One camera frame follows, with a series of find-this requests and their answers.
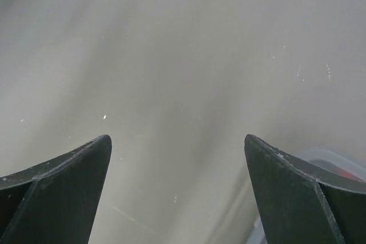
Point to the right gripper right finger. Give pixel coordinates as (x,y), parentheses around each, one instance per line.
(299,202)

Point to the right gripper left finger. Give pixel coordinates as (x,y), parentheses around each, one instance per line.
(56,201)

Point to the clear plastic bin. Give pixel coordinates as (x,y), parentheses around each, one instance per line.
(325,158)

